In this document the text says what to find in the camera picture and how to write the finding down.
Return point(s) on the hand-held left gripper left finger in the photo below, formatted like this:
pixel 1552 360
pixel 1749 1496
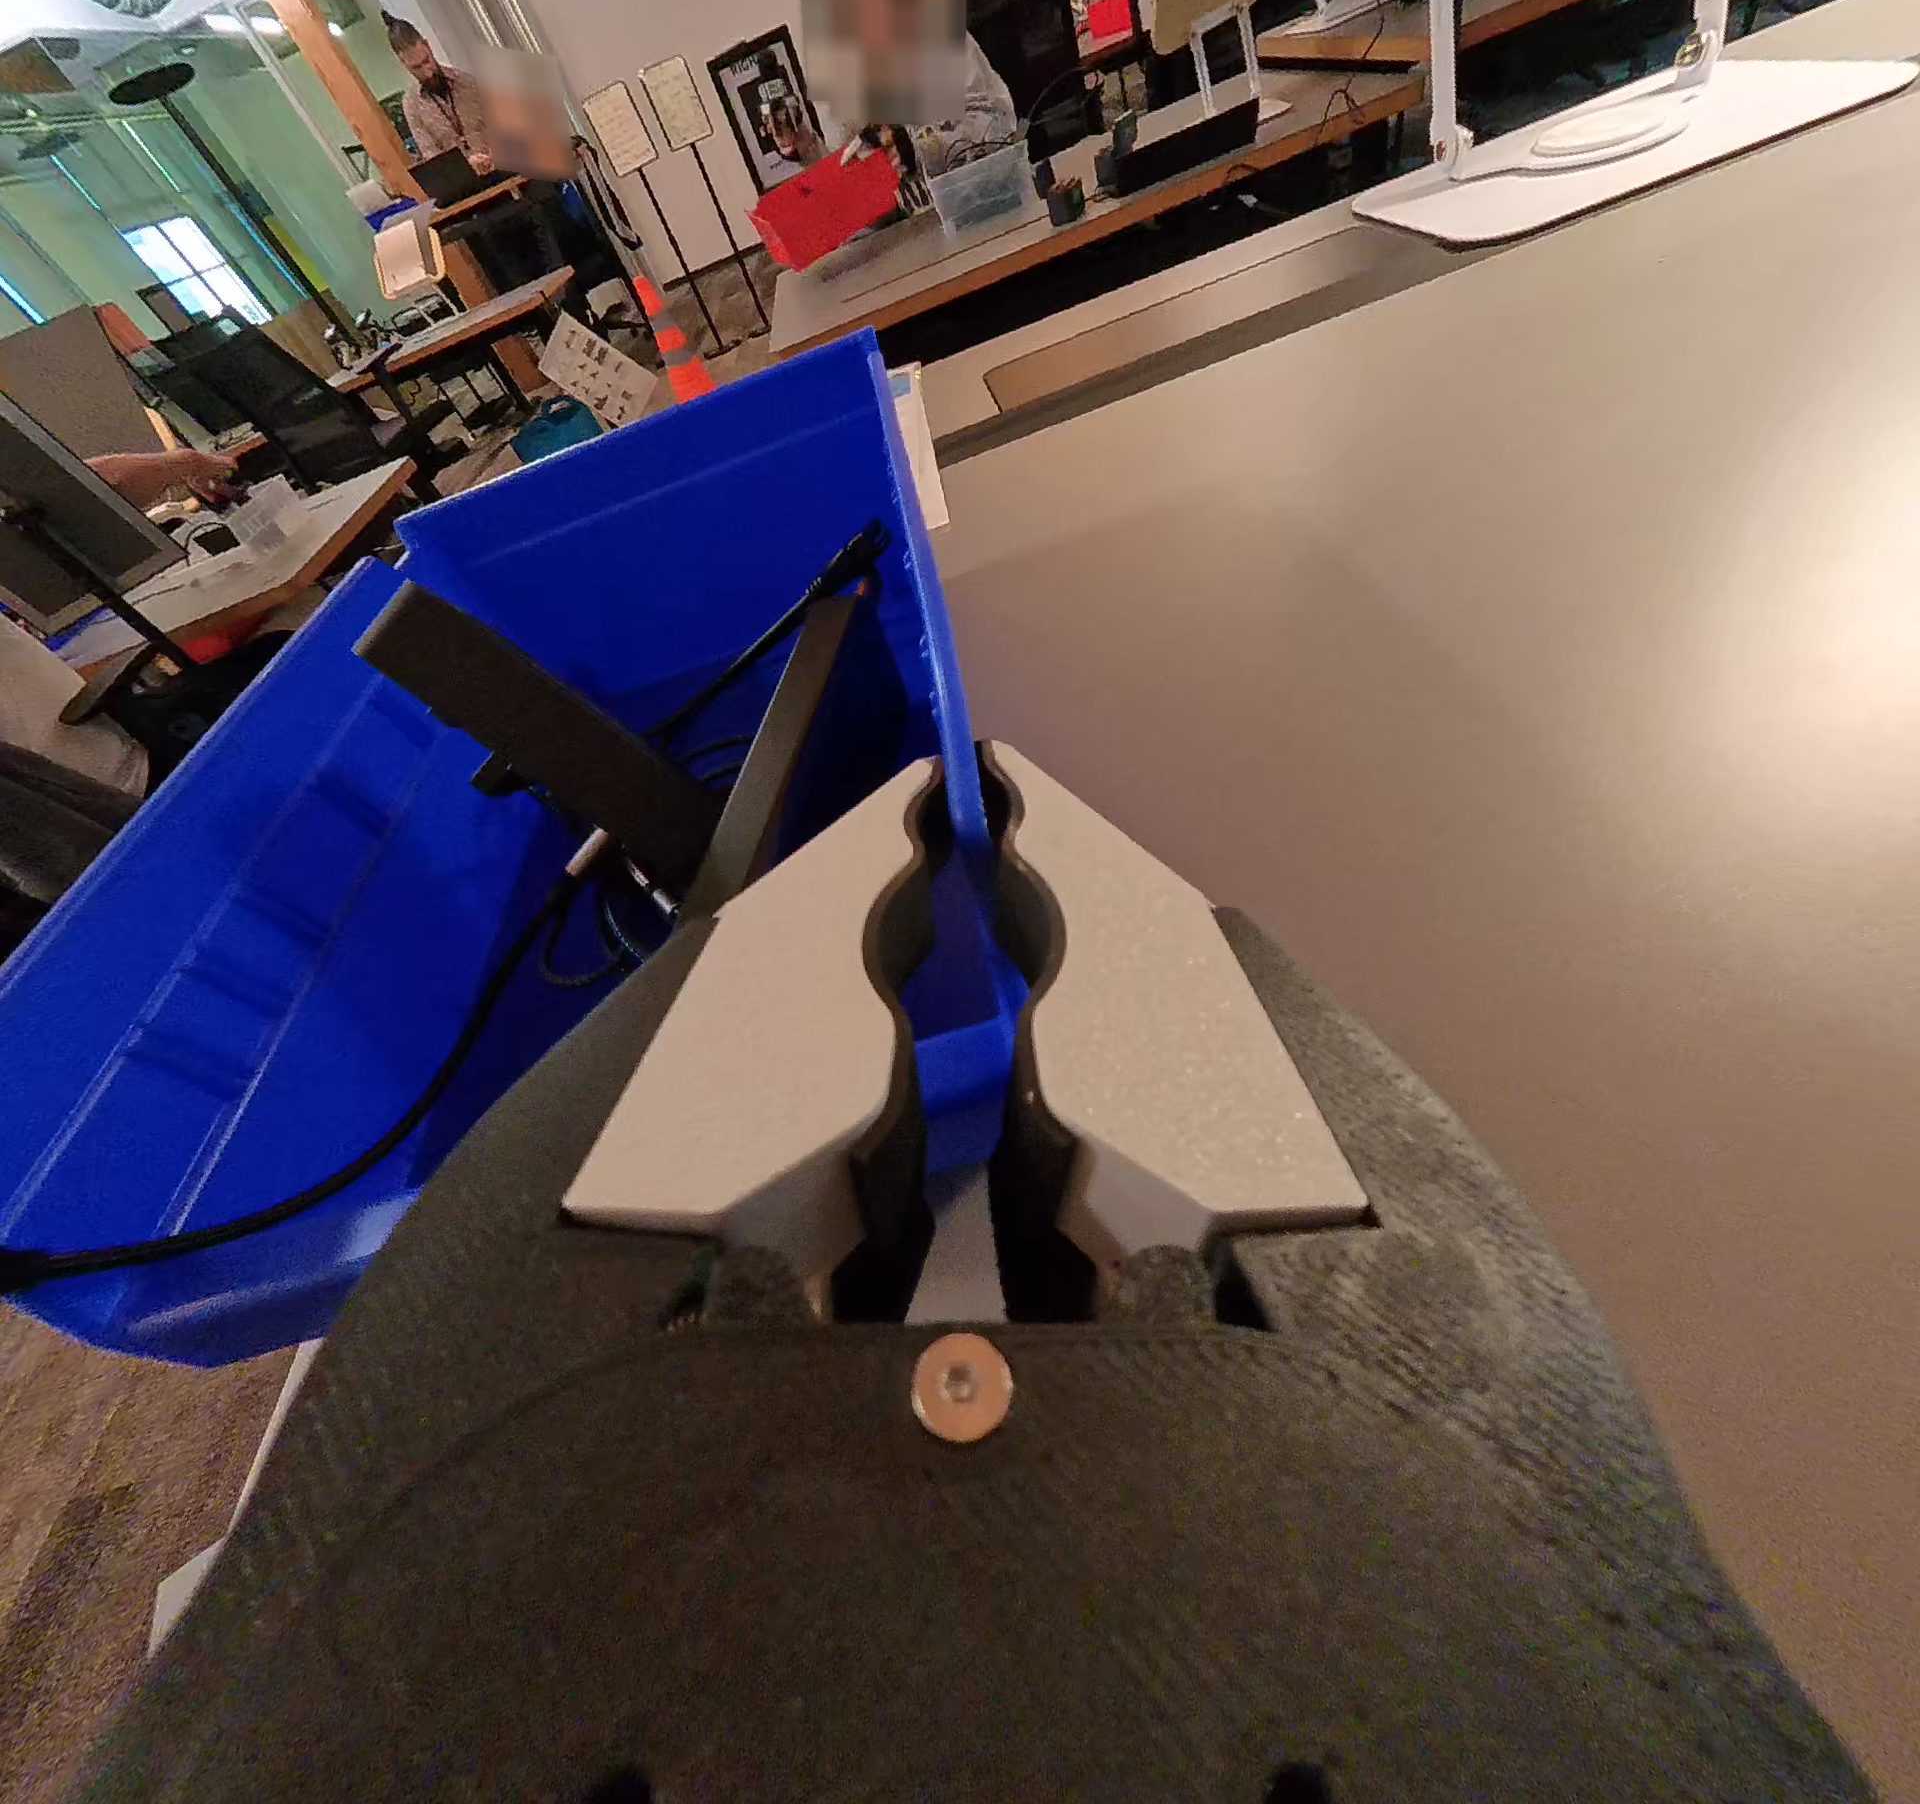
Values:
pixel 752 1071

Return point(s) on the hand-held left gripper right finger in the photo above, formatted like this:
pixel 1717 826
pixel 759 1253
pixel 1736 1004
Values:
pixel 1186 1071

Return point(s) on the black USB hub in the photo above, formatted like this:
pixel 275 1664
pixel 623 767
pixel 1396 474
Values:
pixel 571 754

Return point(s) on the large blue plastic bin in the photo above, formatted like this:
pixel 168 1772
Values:
pixel 676 530

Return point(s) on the slim dark USB hub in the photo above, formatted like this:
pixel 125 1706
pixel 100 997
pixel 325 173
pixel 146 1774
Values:
pixel 780 740

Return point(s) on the small blue floor bin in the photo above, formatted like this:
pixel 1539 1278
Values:
pixel 556 427

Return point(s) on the wooden desk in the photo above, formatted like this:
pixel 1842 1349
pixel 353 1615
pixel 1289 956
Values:
pixel 284 561

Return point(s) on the orange traffic cone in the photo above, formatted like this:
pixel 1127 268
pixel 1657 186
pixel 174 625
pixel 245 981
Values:
pixel 683 363

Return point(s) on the printed picture sheet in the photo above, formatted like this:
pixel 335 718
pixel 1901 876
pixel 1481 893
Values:
pixel 601 371

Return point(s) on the black office chair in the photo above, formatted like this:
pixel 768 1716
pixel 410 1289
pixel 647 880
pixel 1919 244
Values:
pixel 284 403

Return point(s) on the long wooden workbench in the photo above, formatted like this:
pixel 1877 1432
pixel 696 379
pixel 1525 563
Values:
pixel 1051 238

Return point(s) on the red plastic bin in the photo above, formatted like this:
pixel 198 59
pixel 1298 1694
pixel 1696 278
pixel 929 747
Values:
pixel 825 206

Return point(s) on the grey computer monitor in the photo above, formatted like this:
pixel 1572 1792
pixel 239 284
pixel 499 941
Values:
pixel 67 514

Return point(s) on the clear plastic box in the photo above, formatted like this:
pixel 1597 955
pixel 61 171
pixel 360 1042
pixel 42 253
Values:
pixel 984 192

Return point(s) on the black laptop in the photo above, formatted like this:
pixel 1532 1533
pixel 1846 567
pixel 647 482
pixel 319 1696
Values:
pixel 450 175

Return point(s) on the white sign on stand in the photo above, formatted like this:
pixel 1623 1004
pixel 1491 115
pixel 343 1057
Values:
pixel 676 102
pixel 620 128

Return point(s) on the instruction board on white stand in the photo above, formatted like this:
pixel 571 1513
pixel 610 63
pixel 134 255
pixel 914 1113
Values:
pixel 1650 139

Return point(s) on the black floor lamp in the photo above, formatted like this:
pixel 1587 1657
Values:
pixel 158 76

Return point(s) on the black framed wall poster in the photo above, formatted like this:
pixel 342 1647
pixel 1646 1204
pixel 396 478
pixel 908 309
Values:
pixel 767 110

